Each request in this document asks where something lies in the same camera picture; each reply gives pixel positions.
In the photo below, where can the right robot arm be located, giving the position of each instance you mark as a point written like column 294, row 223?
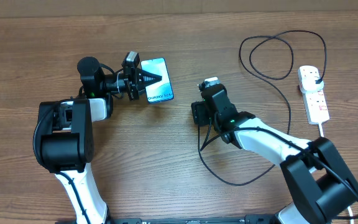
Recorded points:
column 320, row 183

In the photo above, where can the white charger plug adapter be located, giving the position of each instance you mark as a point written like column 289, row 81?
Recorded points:
column 310, row 84

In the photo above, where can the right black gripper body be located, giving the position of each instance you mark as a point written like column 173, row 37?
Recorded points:
column 202, row 115

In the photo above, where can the Samsung Galaxy smartphone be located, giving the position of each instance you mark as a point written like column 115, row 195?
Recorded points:
column 161, row 89

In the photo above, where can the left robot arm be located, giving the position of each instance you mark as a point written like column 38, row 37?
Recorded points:
column 63, row 141

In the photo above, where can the white power strip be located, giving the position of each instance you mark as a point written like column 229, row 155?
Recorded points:
column 315, row 103

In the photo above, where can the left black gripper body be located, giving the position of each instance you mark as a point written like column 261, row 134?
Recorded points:
column 130, row 83

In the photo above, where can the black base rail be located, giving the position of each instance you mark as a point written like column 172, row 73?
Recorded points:
column 248, row 219

